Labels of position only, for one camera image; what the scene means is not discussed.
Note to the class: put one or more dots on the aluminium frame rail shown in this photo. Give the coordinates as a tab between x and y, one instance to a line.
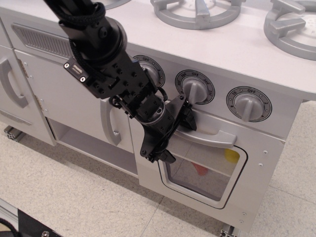
229	231
13	133

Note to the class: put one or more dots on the white oven door with window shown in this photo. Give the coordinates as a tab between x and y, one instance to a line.
229	192

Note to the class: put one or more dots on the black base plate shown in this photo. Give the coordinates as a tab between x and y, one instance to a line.
31	227

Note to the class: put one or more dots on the middle silver burner grate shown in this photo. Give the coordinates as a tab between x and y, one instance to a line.
203	20

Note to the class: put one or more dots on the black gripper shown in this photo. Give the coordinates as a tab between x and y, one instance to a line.
176	113

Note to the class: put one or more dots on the aluminium frame rail left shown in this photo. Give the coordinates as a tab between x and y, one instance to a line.
13	133

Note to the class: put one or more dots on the silver burner grate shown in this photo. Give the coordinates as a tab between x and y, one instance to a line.
203	20
290	25

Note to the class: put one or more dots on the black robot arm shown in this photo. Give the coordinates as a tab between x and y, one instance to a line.
101	64

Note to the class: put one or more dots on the orange red toy food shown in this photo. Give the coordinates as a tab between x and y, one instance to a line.
201	170

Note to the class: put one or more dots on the white left cabinet door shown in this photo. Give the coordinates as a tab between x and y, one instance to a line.
19	107

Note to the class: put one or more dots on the silver oven door handle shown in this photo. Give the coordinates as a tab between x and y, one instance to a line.
219	140

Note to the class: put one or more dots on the silver vent grille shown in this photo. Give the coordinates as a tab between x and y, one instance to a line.
43	41

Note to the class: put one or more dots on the white toy kitchen stove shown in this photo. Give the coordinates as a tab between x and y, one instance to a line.
245	65

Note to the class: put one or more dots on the white middle cabinet door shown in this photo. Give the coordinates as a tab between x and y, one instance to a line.
73	112

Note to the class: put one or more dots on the grey stove knob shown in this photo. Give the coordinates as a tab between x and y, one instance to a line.
249	104
154	69
197	87

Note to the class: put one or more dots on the yellow toy bottle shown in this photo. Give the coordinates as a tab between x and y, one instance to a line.
231	155

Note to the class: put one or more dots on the right grey stove knob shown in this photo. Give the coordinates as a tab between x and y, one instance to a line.
249	104

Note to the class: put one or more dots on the left grey stove knob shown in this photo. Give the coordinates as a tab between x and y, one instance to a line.
154	69

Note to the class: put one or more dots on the right silver burner grate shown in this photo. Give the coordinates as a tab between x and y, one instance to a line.
290	25

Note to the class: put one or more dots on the middle grey stove knob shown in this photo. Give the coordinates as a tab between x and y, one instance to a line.
197	87

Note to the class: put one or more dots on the white cabinet door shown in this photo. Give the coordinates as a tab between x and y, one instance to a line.
19	107
73	112

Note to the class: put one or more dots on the aluminium frame rail right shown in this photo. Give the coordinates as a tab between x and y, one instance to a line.
229	231

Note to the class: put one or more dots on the silver left cabinet handle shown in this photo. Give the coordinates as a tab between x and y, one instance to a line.
5	69

